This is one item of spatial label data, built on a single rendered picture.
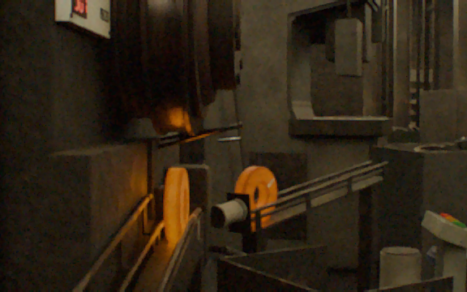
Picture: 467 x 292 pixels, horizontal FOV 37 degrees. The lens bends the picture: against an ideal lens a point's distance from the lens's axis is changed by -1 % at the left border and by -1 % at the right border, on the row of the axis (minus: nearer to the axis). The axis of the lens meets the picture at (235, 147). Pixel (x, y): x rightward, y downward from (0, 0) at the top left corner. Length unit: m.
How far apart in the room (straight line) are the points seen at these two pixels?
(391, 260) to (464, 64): 8.31
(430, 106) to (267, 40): 2.18
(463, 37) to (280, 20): 6.40
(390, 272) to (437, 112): 3.84
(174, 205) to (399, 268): 0.91
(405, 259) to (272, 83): 2.21
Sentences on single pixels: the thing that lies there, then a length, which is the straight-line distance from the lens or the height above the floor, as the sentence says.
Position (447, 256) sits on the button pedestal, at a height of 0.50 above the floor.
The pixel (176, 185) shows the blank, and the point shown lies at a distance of 1.43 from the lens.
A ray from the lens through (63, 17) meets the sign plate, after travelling 1.05.
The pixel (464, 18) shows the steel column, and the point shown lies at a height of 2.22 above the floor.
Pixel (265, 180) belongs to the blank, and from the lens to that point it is 1.93.
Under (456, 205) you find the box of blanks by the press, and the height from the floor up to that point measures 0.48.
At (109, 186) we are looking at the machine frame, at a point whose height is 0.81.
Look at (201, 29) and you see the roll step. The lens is 1.32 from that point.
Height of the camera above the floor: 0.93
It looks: 3 degrees down
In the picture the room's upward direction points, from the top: straight up
